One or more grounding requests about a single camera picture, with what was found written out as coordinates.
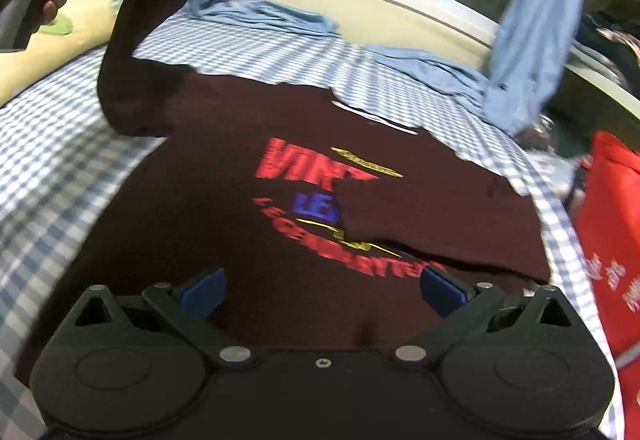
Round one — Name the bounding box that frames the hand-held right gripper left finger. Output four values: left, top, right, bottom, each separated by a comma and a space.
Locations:
72, 267, 256, 368

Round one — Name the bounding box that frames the red printed bag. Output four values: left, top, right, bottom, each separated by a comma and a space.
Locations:
572, 130, 640, 440

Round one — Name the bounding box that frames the clear plastic bag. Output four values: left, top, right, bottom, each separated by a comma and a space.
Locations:
520, 115, 591, 211

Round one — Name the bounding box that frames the yellow avocado print pillow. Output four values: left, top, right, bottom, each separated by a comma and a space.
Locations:
0, 0, 136, 108

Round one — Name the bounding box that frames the maroon printed t-shirt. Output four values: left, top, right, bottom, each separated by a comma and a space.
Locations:
15, 0, 553, 386

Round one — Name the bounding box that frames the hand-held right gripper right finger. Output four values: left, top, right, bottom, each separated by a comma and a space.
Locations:
392, 265, 574, 368

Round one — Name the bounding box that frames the blue white checked bed sheet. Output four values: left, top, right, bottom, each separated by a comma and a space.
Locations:
0, 2, 626, 440

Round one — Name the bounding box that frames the dark cloth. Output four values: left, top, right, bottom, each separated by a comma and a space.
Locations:
570, 0, 640, 90

